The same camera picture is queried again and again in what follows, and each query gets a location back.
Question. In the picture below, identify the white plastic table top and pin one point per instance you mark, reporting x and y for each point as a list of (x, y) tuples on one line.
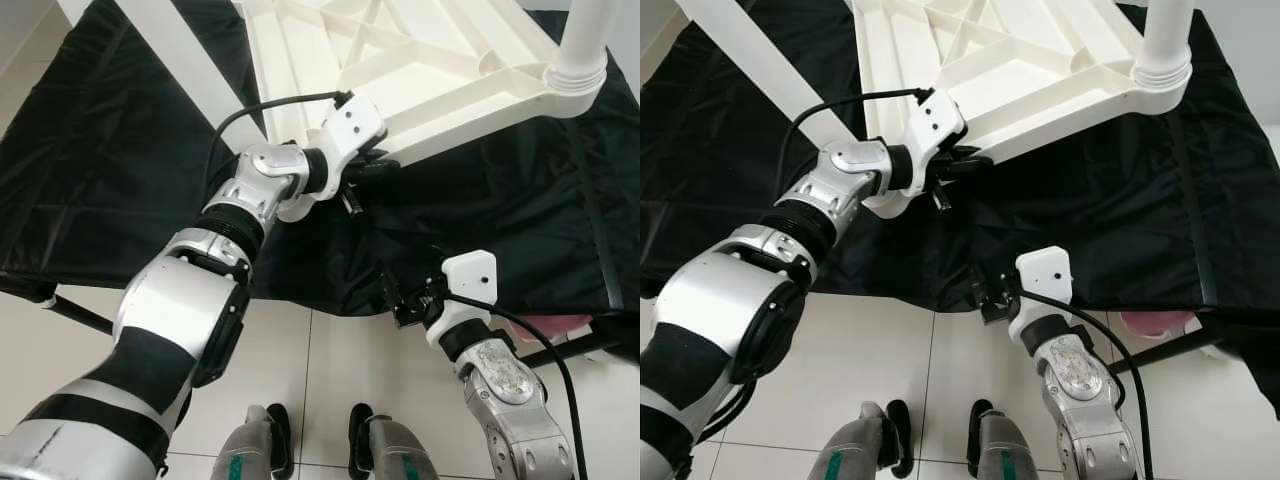
[(450, 90), (1040, 90)]

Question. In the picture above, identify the pink slipper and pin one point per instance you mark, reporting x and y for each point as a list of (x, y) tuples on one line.
[(1160, 322), (560, 325)]

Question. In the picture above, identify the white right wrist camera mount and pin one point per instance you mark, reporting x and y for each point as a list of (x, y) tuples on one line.
[(1045, 270), (470, 275)]

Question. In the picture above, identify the black table cloth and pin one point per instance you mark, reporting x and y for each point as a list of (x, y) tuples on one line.
[(100, 150), (1100, 200)]

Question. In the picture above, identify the grey left robot foot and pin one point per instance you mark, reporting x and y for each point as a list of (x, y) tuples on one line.
[(250, 450), (855, 450)]

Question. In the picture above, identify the grey robot foot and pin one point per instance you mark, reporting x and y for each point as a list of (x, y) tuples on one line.
[(855, 450), (395, 450), (250, 450), (1005, 450)]

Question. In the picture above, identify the black metal table frame bar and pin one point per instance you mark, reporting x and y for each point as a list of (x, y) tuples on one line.
[(1160, 352), (570, 352)]

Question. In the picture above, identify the grey right robot foot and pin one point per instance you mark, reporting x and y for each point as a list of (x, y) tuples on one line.
[(395, 450), (1005, 450)]

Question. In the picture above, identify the black metal table frame leg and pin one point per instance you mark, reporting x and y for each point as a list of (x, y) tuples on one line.
[(80, 318)]

